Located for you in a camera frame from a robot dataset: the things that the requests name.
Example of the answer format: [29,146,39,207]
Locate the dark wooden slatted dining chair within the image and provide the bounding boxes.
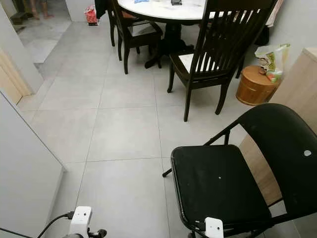
[167,0,278,122]
[106,0,163,75]

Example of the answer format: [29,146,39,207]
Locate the light wooden cabinet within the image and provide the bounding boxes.
[238,47,317,206]

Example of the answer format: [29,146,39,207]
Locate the red plastic bag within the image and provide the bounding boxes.
[84,5,98,25]

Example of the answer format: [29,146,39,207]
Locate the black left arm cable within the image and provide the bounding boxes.
[37,211,75,238]

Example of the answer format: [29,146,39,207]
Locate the round white dining table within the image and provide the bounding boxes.
[116,0,275,69]

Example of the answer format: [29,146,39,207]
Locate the beige wooden door frame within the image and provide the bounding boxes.
[0,50,34,105]

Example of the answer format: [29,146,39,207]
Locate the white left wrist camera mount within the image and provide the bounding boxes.
[70,206,93,236]

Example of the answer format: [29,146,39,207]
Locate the printed plastic snack bag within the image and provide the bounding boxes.
[254,43,291,82]

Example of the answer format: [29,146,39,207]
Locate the grey flat panel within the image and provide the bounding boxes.
[0,89,67,238]

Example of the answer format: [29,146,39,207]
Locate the person's bare legs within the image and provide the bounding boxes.
[30,0,55,19]

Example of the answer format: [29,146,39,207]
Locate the round wooden bucket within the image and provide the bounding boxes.
[236,64,280,106]

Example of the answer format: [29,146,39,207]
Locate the black folding chair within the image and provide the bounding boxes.
[162,103,317,238]

